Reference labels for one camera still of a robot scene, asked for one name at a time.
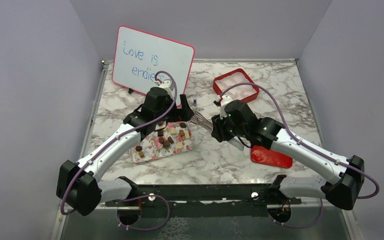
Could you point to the dark leaf chocolate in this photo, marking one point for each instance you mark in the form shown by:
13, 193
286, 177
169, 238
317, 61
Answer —
183, 125

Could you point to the small brown square chocolate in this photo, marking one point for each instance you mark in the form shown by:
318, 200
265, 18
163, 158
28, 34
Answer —
141, 154

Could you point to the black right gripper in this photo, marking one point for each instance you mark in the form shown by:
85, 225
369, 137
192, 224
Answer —
218, 131

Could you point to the red tin lid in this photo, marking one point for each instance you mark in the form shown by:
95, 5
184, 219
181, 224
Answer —
261, 155

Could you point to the white square chocolate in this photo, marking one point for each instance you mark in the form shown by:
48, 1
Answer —
173, 131

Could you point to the floral tray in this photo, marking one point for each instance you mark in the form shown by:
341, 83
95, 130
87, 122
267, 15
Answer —
153, 150

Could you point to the white heart chocolate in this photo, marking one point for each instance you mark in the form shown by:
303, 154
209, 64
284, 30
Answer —
179, 145

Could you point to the pink framed whiteboard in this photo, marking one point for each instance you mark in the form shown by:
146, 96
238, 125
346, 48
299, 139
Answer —
141, 58

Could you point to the dark round chocolate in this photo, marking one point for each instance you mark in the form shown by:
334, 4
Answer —
138, 148

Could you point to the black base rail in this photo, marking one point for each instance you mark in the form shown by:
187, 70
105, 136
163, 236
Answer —
201, 200

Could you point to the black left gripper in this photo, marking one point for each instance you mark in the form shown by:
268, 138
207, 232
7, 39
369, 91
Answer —
183, 114

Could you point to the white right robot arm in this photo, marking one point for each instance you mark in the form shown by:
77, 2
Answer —
340, 178

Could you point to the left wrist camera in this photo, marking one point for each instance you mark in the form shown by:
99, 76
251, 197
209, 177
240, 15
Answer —
169, 87

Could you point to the white paper cups liner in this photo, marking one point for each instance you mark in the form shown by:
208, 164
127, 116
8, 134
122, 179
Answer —
237, 93

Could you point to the dark heart chocolate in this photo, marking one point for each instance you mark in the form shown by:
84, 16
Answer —
166, 144

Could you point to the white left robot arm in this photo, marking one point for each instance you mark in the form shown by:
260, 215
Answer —
78, 182

